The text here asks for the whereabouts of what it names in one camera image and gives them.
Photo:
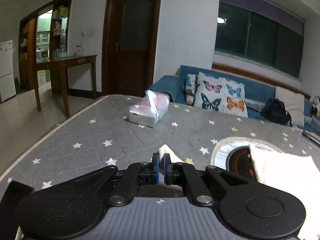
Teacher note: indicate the dark wooden door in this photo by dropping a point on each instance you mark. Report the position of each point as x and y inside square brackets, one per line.
[129, 46]

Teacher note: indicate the blue sofa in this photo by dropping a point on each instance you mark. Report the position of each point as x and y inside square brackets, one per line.
[256, 94]

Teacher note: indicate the wooden side table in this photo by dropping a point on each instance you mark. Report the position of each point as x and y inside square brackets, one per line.
[61, 65]

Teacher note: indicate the white refrigerator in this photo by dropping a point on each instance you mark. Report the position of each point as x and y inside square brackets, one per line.
[7, 85]

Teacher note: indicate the dark window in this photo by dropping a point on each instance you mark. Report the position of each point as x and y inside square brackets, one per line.
[246, 34]

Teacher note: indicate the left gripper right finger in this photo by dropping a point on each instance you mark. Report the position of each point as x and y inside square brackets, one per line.
[171, 171]

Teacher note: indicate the round induction cooktop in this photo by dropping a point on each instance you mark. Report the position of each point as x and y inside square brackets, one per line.
[233, 154]

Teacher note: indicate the panda plush toy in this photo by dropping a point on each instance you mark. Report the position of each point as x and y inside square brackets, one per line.
[315, 106]

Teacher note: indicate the butterfly print pillow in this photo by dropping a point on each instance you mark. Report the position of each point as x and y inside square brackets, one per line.
[215, 94]

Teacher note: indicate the cream garment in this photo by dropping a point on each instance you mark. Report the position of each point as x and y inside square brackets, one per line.
[283, 203]

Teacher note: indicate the grey star tablecloth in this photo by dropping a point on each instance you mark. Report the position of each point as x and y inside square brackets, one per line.
[101, 135]

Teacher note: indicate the tissue box with pink pack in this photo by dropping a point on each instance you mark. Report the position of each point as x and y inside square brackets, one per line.
[150, 109]

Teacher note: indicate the wooden display cabinet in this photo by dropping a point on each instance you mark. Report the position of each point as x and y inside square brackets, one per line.
[42, 35]

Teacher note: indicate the beige cushion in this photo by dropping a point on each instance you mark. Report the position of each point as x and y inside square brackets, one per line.
[294, 104]

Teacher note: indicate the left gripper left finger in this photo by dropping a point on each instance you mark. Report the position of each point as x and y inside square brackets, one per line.
[149, 172]

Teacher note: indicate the black backpack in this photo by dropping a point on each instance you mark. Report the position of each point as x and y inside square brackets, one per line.
[274, 111]

